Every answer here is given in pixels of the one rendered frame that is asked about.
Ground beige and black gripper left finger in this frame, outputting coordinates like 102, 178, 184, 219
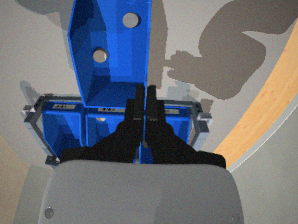
60, 84, 145, 163

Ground grey low shelf rack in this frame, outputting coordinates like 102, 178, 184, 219
22, 97, 213, 169

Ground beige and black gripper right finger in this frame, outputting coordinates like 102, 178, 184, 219
145, 85, 226, 168

